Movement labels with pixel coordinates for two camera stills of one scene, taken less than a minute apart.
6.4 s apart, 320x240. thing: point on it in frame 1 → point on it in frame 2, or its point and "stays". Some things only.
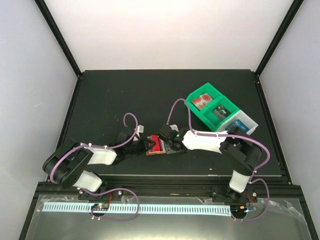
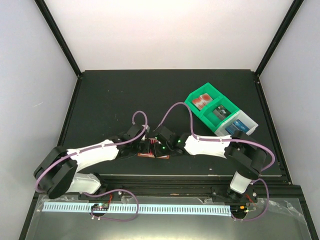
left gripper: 145,145 stays
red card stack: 202,101 stays
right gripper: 169,150 → 157,151
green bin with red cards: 203,98 stays
